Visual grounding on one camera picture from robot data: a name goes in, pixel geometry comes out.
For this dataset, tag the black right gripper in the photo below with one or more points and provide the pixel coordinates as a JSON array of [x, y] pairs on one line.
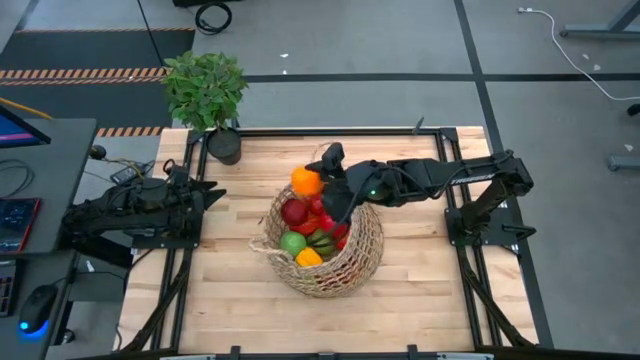
[[367, 182]]

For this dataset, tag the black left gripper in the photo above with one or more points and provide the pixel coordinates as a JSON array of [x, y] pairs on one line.
[[192, 200]]

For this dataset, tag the orange bell pepper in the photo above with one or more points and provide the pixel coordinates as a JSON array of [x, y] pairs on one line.
[[306, 181]]

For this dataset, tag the dark red apple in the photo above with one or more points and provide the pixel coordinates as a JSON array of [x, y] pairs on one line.
[[294, 212]]

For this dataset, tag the green apple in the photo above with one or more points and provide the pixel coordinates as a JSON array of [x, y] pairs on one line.
[[293, 243]]

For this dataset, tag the yellow bell pepper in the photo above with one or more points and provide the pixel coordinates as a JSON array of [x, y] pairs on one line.
[[308, 257]]

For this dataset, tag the woven seagrass basket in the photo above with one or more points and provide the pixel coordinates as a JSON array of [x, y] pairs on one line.
[[350, 270]]

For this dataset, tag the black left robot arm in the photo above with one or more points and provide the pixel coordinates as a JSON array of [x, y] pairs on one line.
[[125, 215]]

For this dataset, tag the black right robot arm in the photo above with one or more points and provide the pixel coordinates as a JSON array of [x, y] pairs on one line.
[[450, 177]]

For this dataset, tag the black power adapter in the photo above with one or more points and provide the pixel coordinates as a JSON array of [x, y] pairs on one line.
[[127, 173]]

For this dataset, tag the green potted plant black pot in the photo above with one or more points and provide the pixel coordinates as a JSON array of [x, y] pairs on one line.
[[205, 90]]

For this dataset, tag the black round knob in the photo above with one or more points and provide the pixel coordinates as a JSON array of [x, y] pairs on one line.
[[97, 151]]

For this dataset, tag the dark grey desk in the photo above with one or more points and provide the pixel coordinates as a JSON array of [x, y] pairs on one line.
[[60, 150]]

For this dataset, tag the black floor mat hazard edge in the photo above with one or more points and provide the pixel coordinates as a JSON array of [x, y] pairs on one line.
[[100, 50]]

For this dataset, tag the red-edged tablet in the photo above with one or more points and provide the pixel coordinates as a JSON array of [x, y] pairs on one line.
[[17, 225]]

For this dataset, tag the computer monitor blue screen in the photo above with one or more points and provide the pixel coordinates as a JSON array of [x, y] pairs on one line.
[[17, 132]]

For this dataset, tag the black computer mouse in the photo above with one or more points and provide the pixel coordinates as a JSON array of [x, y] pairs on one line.
[[37, 307]]

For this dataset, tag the black keyboard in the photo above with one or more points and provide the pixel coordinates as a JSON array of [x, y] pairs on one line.
[[6, 295]]

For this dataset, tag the grey desk foot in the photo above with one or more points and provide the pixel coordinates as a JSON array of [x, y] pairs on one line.
[[625, 163]]

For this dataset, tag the grey desk leg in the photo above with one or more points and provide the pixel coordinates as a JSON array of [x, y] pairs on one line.
[[600, 33]]

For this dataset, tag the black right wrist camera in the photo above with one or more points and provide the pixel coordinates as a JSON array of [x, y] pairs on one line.
[[333, 156]]

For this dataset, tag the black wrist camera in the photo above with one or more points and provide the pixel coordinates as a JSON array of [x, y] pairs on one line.
[[333, 156], [179, 175]]

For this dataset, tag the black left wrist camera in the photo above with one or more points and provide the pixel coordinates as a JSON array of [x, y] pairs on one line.
[[179, 175]]

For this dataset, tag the black aluminium table frame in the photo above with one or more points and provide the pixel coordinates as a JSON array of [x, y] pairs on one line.
[[280, 132]]

